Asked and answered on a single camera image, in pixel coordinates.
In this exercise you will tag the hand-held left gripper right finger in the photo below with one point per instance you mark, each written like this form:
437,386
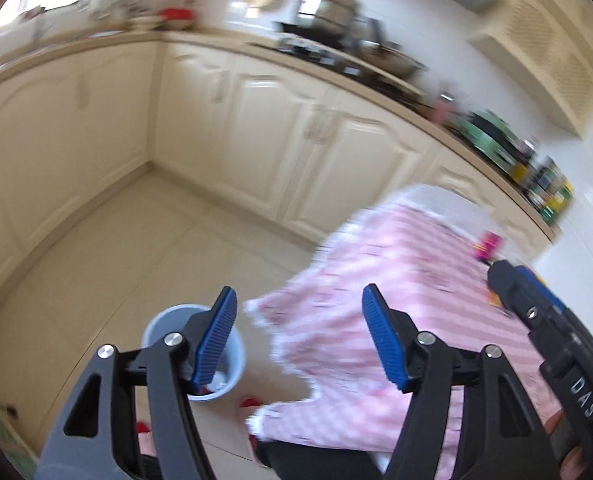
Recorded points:
384,340

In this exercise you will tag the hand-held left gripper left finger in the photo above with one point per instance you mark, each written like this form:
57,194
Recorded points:
216,340

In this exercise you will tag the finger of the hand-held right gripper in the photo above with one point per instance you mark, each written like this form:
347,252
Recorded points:
543,290
513,290

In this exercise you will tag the yellow wrapper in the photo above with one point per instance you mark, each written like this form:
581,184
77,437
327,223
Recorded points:
496,299

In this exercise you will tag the blue plastic bin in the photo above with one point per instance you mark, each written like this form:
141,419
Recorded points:
234,355

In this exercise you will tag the white plastic bag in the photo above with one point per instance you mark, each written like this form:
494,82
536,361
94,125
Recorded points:
220,380

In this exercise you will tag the pink toy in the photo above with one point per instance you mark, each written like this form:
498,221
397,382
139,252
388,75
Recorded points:
488,247

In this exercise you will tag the person's right hand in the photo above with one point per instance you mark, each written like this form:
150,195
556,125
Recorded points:
573,465

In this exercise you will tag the red slipper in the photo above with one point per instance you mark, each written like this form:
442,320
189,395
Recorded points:
250,402
144,427

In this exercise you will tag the pink checked tablecloth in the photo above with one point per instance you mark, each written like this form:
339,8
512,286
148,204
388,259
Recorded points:
351,260

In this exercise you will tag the green bottle yellow cap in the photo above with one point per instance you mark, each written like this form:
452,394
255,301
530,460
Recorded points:
558,202

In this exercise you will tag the person's black trousers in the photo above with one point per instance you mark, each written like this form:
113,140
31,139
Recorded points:
316,462

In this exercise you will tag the green electric cooker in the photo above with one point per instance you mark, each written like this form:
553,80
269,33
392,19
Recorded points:
491,140

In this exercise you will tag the pink cup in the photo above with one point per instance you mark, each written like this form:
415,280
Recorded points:
441,107

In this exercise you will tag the cream base cabinets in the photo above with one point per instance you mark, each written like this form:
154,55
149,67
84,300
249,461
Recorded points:
276,125

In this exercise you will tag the steel wok with lid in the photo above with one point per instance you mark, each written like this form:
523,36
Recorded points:
394,62

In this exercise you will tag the black glass gas stove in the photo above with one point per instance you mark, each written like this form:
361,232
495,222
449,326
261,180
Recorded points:
326,57

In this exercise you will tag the red box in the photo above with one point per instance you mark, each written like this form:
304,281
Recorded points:
176,17

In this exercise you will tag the steel steamer pot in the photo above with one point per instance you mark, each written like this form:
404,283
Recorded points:
331,12

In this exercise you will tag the lattice door wall cabinet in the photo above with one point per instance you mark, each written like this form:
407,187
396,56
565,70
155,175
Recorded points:
541,45

